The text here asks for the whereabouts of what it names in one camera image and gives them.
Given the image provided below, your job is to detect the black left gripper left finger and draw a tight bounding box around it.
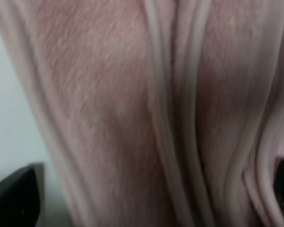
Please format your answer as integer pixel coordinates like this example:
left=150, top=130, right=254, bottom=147
left=0, top=167, right=40, bottom=227

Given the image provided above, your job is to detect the pink fluffy towel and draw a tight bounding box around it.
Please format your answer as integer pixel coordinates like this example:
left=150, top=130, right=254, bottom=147
left=0, top=0, right=284, bottom=227

